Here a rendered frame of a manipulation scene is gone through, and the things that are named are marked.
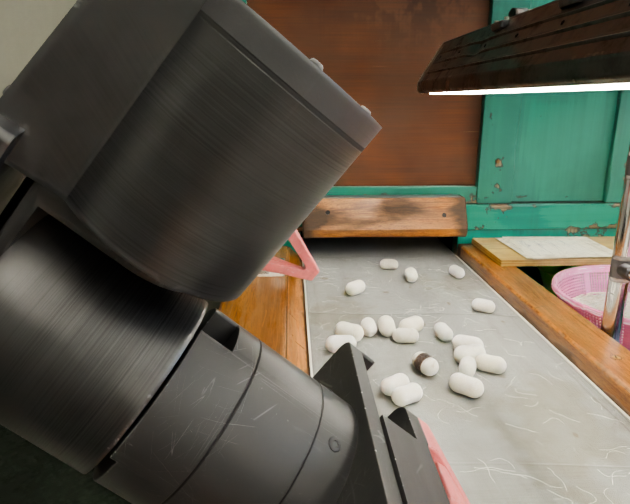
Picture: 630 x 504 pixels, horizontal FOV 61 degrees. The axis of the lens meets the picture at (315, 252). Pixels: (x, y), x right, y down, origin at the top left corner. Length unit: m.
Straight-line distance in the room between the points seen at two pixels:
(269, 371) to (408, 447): 0.05
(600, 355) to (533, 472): 0.21
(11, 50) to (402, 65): 1.30
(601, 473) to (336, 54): 0.76
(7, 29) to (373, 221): 1.36
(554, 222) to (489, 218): 0.13
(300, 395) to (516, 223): 0.97
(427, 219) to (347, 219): 0.14
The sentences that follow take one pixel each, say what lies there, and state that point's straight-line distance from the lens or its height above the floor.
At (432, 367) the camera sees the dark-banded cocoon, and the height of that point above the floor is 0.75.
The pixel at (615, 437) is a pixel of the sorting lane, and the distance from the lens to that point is 0.58.
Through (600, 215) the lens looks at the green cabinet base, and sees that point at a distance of 1.17.
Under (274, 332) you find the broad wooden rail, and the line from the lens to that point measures 0.65.
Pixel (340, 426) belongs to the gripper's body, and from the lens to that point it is 0.16.
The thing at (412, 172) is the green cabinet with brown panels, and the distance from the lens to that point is 1.04.
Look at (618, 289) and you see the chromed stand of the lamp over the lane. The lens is 0.73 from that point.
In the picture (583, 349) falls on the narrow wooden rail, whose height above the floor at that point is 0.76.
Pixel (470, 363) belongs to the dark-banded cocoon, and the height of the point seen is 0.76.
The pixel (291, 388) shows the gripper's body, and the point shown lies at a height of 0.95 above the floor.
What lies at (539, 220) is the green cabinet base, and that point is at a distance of 1.12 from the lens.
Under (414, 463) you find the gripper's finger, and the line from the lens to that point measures 0.16.
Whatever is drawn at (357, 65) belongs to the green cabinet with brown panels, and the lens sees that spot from 1.01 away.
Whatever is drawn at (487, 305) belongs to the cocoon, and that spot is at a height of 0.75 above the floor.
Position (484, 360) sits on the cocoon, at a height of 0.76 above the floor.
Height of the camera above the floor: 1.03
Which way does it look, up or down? 16 degrees down
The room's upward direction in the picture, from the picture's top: straight up
